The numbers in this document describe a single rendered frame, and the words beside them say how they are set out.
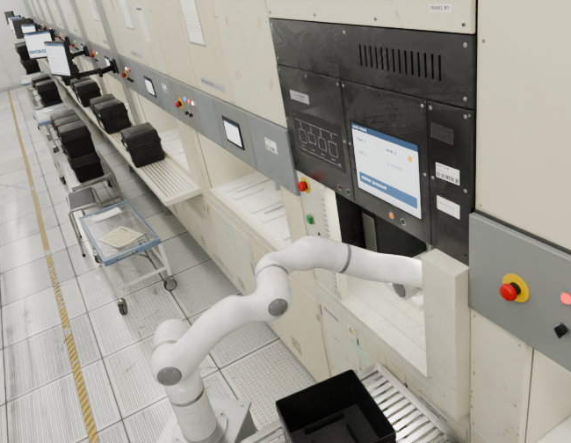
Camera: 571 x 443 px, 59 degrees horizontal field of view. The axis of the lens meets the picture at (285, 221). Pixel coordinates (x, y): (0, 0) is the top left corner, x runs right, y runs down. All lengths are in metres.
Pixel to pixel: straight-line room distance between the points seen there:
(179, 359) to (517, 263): 0.95
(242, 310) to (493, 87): 0.89
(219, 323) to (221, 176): 1.91
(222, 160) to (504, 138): 2.41
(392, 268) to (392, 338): 0.45
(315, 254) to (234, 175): 1.99
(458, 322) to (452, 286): 0.12
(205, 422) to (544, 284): 1.15
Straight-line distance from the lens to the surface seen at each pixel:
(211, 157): 3.28
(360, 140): 1.50
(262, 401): 2.97
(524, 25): 1.04
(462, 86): 1.15
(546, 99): 1.04
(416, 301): 2.02
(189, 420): 1.80
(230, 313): 1.53
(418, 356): 1.85
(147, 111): 4.67
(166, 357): 1.57
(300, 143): 1.84
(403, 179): 1.39
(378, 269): 1.53
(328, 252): 1.46
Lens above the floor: 2.18
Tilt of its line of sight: 29 degrees down
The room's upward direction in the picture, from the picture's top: 11 degrees counter-clockwise
